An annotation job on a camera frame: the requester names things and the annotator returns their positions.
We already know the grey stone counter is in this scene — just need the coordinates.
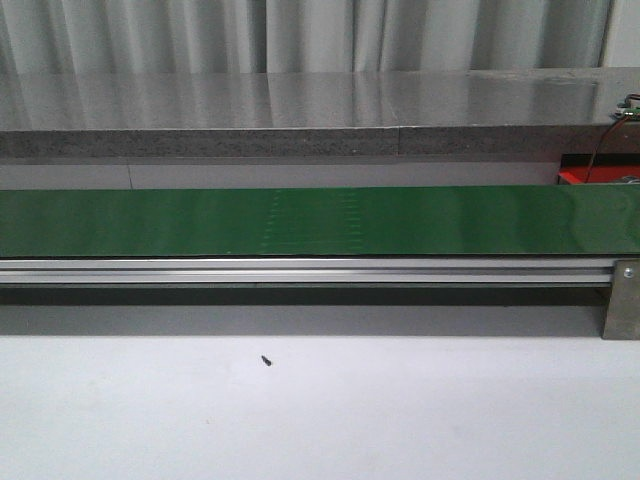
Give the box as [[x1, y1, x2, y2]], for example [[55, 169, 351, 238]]
[[1, 68, 639, 158]]

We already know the white pleated curtain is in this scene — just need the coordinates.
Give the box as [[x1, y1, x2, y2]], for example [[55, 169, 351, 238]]
[[1, 1, 613, 74]]

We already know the green circuit board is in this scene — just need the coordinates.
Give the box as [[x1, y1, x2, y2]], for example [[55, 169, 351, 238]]
[[611, 94, 640, 121]]

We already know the metal support bracket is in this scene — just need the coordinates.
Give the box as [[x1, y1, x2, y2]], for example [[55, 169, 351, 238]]
[[602, 259, 640, 340]]

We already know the aluminium conveyor rail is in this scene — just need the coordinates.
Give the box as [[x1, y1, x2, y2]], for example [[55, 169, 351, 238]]
[[1, 257, 616, 285]]

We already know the green conveyor belt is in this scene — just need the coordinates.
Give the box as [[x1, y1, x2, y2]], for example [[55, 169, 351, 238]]
[[1, 185, 639, 258]]

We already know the red plastic bin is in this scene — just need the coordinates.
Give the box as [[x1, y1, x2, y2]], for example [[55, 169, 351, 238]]
[[557, 154, 639, 185]]

